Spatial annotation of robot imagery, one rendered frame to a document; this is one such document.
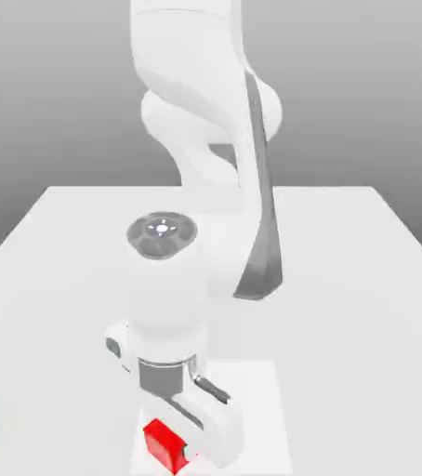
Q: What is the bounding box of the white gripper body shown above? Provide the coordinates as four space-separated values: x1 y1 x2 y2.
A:
140 386 244 469

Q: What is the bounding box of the small red cube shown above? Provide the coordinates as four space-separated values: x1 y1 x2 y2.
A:
142 417 200 476

